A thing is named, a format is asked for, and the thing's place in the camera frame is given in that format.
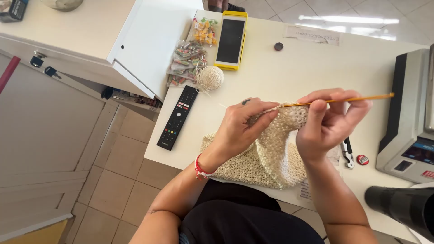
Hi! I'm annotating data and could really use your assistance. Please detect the red string bracelet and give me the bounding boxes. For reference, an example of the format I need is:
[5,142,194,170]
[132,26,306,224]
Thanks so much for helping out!
[194,153,217,180]

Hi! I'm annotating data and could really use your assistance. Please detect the cream yarn ball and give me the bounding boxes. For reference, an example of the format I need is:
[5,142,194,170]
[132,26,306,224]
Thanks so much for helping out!
[196,65,225,93]

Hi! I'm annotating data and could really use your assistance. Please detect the black and silver corkscrew opener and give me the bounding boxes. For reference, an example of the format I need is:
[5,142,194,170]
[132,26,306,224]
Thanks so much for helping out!
[340,136,355,169]

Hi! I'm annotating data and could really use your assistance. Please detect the grey bowl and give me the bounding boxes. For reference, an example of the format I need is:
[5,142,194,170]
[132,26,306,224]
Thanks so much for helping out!
[41,0,84,12]

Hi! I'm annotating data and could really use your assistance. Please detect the printed paper sheet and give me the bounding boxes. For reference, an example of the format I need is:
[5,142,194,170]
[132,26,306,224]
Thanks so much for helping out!
[297,146,342,202]

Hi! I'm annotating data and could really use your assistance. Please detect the shelf with small items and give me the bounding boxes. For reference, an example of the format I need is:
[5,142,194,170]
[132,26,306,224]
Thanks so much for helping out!
[101,86,163,112]

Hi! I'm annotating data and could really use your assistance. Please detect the grey weighing scale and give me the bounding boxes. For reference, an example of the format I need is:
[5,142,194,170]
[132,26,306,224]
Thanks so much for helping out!
[376,44,434,184]

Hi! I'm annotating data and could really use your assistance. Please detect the black bottle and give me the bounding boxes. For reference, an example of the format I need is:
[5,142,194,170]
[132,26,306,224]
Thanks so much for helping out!
[364,186,434,242]

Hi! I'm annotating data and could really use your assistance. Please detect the person's left hand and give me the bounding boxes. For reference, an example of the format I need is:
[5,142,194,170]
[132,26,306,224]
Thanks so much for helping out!
[210,98,281,160]

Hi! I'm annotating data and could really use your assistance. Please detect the yellow card payment terminal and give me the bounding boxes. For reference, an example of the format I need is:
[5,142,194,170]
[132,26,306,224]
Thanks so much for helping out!
[214,10,248,71]

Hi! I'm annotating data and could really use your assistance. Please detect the bag of yellow candies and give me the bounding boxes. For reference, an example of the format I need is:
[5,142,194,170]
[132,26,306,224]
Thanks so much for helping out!
[190,18,219,47]

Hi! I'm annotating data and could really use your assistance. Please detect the cream crocheted fabric piece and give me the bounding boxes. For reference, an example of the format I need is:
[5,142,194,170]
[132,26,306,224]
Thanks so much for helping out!
[200,102,310,190]

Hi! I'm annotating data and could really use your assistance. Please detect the golden crochet hook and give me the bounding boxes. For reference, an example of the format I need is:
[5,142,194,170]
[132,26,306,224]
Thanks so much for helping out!
[280,92,395,108]

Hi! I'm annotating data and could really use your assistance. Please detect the person's black clothing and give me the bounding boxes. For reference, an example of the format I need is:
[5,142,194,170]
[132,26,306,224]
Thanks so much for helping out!
[179,179,326,244]

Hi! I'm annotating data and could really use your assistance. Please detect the bag of green wrapped candies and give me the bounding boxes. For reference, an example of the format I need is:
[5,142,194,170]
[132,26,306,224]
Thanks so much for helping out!
[166,40,208,87]

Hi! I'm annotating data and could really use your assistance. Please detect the white cabinet counter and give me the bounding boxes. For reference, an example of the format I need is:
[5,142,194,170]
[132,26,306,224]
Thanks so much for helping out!
[0,0,204,102]

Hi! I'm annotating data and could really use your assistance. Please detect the taped paper note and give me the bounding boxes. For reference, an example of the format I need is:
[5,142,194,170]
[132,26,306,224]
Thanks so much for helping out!
[284,25,342,46]

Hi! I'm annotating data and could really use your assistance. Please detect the black key in lock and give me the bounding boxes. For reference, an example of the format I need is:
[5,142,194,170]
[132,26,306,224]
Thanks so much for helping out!
[29,51,47,68]
[44,66,62,79]

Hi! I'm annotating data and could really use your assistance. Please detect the person's right hand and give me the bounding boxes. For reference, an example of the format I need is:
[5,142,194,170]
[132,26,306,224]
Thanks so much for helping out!
[296,88,373,164]

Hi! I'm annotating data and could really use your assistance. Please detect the dark box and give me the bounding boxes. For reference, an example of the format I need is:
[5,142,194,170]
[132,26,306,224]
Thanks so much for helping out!
[0,0,30,23]

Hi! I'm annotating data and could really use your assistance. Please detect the black remote control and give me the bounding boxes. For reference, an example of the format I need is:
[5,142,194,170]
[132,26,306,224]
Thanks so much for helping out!
[156,85,199,151]

